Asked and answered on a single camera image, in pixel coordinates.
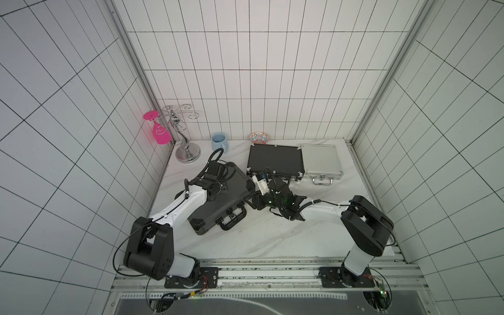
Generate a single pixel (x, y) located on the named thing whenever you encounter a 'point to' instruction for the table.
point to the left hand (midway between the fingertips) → (217, 190)
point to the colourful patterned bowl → (259, 138)
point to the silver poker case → (321, 163)
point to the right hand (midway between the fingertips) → (247, 192)
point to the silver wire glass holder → (187, 152)
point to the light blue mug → (219, 140)
